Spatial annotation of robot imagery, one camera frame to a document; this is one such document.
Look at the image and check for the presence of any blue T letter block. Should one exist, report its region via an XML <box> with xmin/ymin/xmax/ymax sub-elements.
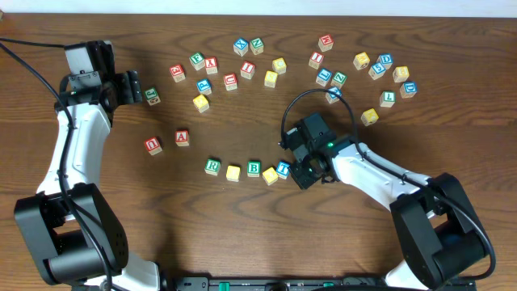
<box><xmin>276</xmin><ymin>161</ymin><xmax>290</xmax><ymax>179</ymax></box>

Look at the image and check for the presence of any yellow O block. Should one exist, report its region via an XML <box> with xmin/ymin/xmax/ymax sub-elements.
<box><xmin>263</xmin><ymin>167</ymin><xmax>279</xmax><ymax>186</ymax></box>

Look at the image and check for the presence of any green B letter block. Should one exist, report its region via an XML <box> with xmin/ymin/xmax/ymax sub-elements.
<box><xmin>246</xmin><ymin>161</ymin><xmax>261</xmax><ymax>178</ymax></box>

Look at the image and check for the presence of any green R letter block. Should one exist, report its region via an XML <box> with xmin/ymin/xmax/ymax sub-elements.
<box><xmin>204</xmin><ymin>158</ymin><xmax>221</xmax><ymax>175</ymax></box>

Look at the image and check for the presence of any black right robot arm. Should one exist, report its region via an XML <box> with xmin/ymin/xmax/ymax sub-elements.
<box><xmin>280</xmin><ymin>113</ymin><xmax>494</xmax><ymax>290</ymax></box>

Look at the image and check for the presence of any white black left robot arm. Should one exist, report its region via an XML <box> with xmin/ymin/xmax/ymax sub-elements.
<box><xmin>14</xmin><ymin>40</ymin><xmax>166</xmax><ymax>290</ymax></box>

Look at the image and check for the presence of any green J letter block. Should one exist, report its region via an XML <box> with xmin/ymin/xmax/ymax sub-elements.
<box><xmin>144</xmin><ymin>87</ymin><xmax>161</xmax><ymax>106</ymax></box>

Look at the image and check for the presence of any red G letter block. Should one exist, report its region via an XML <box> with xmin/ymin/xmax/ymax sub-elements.
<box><xmin>170</xmin><ymin>64</ymin><xmax>186</xmax><ymax>82</ymax></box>

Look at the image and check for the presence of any red U block left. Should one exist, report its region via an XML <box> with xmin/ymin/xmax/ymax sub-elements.
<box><xmin>145</xmin><ymin>137</ymin><xmax>162</xmax><ymax>155</ymax></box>

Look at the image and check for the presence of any green Z letter block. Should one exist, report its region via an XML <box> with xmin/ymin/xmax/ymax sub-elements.
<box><xmin>330</xmin><ymin>71</ymin><xmax>347</xmax><ymax>89</ymax></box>

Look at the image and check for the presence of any blue L letter block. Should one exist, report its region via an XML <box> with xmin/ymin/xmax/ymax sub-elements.
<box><xmin>316</xmin><ymin>68</ymin><xmax>332</xmax><ymax>86</ymax></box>

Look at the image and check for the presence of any red A letter block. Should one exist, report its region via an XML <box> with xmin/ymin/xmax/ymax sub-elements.
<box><xmin>174</xmin><ymin>130</ymin><xmax>190</xmax><ymax>146</ymax></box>

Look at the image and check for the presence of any plain yellow wooden block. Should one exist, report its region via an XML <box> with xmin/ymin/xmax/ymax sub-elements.
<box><xmin>193</xmin><ymin>94</ymin><xmax>210</xmax><ymax>113</ymax></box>

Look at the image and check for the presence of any blue P letter block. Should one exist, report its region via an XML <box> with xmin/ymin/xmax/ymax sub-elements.
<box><xmin>196</xmin><ymin>78</ymin><xmax>212</xmax><ymax>95</ymax></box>

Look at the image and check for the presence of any red I letter block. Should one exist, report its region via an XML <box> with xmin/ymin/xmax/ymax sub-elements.
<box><xmin>309</xmin><ymin>52</ymin><xmax>324</xmax><ymax>70</ymax></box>

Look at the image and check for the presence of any green L letter block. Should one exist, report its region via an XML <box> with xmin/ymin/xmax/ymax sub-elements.
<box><xmin>380</xmin><ymin>91</ymin><xmax>396</xmax><ymax>108</ymax></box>

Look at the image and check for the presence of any red I block left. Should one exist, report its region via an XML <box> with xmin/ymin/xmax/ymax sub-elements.
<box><xmin>240</xmin><ymin>61</ymin><xmax>255</xmax><ymax>79</ymax></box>

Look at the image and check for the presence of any red N letter block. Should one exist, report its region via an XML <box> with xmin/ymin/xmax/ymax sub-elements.
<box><xmin>318</xmin><ymin>34</ymin><xmax>334</xmax><ymax>52</ymax></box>

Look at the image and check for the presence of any red U letter block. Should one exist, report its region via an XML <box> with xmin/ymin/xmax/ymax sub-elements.
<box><xmin>223</xmin><ymin>73</ymin><xmax>237</xmax><ymax>91</ymax></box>

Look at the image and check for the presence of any blue D block right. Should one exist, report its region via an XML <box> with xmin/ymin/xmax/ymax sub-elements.
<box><xmin>400</xmin><ymin>82</ymin><xmax>418</xmax><ymax>99</ymax></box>

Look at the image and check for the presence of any yellow 8 block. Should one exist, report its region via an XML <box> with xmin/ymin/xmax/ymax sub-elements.
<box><xmin>393</xmin><ymin>66</ymin><xmax>410</xmax><ymax>83</ymax></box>

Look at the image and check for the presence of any green N letter block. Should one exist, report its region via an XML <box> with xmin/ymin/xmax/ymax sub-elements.
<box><xmin>250</xmin><ymin>38</ymin><xmax>264</xmax><ymax>55</ymax></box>

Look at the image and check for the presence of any blue D letter block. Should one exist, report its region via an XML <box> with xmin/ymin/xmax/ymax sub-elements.
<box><xmin>376</xmin><ymin>53</ymin><xmax>393</xmax><ymax>70</ymax></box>

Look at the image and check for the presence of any blue X letter block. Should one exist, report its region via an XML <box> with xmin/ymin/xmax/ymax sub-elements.
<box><xmin>233</xmin><ymin>38</ymin><xmax>249</xmax><ymax>57</ymax></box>

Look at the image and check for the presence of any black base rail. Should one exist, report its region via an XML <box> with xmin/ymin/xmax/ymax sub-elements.
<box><xmin>169</xmin><ymin>275</ymin><xmax>477</xmax><ymax>291</ymax></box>

